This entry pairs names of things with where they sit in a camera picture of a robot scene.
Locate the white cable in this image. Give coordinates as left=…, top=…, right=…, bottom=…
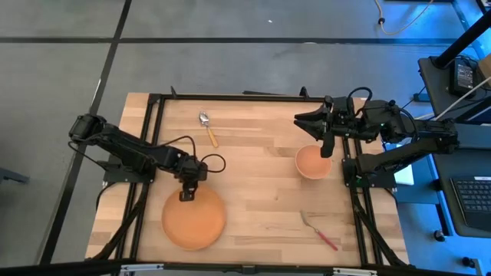
left=416, top=76, right=491, bottom=122

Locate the black aluminium table frame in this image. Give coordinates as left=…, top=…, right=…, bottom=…
left=86, top=86, right=411, bottom=276

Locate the black keyboard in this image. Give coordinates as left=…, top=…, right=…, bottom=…
left=450, top=176, right=491, bottom=231

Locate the orange round plate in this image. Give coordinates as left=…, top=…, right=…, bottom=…
left=160, top=185, right=227, bottom=252

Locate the spoon with yellow handle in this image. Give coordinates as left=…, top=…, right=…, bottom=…
left=198, top=110, right=219, bottom=149

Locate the black equipment desk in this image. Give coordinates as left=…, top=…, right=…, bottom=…
left=417, top=55, right=491, bottom=127

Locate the black diagonal pole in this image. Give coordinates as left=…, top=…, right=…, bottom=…
left=433, top=11, right=491, bottom=70

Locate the white box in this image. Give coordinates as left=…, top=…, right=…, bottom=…
left=394, top=164, right=415, bottom=187

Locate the grey chair leg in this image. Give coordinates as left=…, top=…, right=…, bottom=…
left=0, top=166, right=31, bottom=186

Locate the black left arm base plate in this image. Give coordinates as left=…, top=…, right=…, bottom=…
left=102, top=155, right=157, bottom=184

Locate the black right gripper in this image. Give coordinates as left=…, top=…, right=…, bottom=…
left=293, top=95, right=358, bottom=140

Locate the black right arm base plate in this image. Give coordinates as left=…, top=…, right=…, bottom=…
left=342, top=156, right=397, bottom=189

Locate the brown cardboard box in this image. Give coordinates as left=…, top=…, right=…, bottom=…
left=477, top=53, right=491, bottom=87

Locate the black laptop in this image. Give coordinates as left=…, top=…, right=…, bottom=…
left=458, top=95, right=491, bottom=124

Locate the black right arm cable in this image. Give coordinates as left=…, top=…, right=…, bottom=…
left=347, top=87, right=374, bottom=116

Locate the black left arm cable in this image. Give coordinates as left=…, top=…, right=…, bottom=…
left=153, top=134, right=227, bottom=174

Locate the yellow floor cable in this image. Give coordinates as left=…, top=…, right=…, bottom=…
left=374, top=0, right=435, bottom=36

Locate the fork with red handle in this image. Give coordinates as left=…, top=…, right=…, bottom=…
left=299, top=209, right=339, bottom=252

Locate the orange round bowl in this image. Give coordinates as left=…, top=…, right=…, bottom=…
left=294, top=144, right=333, bottom=181

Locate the dark grey desk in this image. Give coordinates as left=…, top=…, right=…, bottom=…
left=431, top=122, right=491, bottom=239

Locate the black power adapter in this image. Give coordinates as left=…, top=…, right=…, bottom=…
left=449, top=57, right=479, bottom=99

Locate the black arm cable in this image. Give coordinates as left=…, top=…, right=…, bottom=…
left=347, top=87, right=374, bottom=116
left=153, top=134, right=227, bottom=174

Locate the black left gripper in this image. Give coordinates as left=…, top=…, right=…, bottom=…
left=175, top=155, right=209, bottom=202

